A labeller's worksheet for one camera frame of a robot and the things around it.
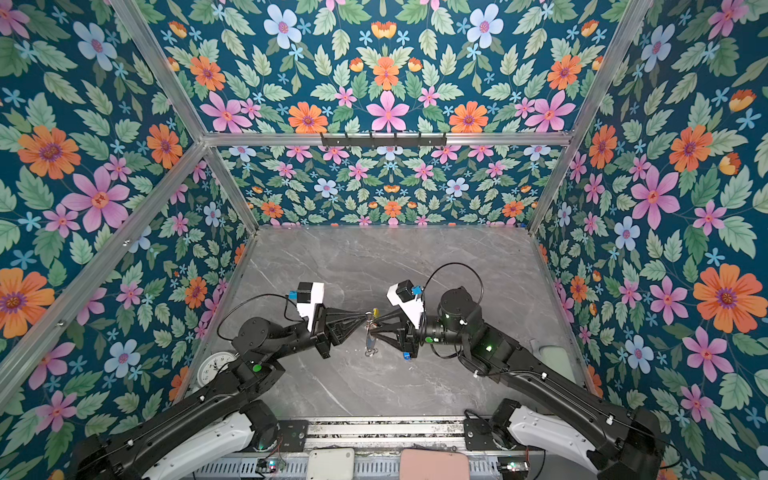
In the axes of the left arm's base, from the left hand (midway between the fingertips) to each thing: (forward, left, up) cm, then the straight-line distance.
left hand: (363, 319), depth 55 cm
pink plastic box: (-21, -11, -35) cm, 42 cm away
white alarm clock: (+5, +46, -33) cm, 57 cm away
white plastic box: (-20, +11, -35) cm, 41 cm away
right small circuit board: (-22, -34, -36) cm, 54 cm away
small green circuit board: (-19, +24, -35) cm, 47 cm away
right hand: (+1, -2, -6) cm, 7 cm away
